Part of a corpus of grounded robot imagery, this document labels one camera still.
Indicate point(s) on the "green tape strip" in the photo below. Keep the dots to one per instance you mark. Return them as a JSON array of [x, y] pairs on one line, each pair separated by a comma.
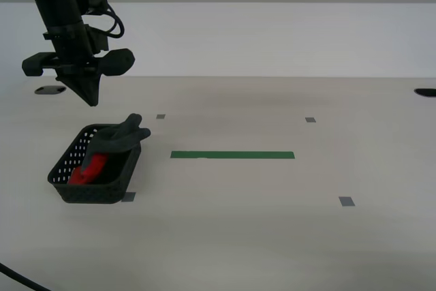
[[231, 155]]

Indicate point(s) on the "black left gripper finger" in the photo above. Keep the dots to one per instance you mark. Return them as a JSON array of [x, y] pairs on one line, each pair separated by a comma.
[[92, 86], [75, 83]]

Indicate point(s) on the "black perforated plastic basket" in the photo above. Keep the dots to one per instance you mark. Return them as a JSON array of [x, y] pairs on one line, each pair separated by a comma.
[[98, 194]]

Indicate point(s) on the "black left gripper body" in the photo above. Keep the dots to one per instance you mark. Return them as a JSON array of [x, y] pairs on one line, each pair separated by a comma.
[[64, 32]]

